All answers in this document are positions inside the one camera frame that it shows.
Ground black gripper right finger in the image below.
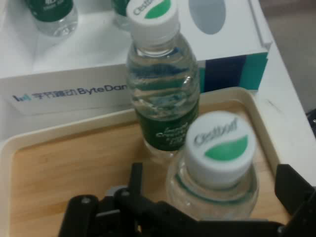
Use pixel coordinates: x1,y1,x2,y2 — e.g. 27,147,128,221
275,163,316,237

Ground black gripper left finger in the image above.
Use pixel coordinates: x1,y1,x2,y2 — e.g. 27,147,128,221
63,162,199,237

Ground Cestbon water bottle white cap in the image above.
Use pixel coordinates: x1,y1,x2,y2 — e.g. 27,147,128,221
125,0,201,164
166,111,260,221
23,0,79,38
111,0,139,32

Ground black object at table edge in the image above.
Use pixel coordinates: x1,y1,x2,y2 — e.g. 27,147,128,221
305,108,316,142

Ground wooden tray with cream rim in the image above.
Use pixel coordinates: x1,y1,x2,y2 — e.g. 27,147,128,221
0,86,292,237

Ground white ByteDance cardboard box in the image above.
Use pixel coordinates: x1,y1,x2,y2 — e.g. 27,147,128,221
0,0,274,116

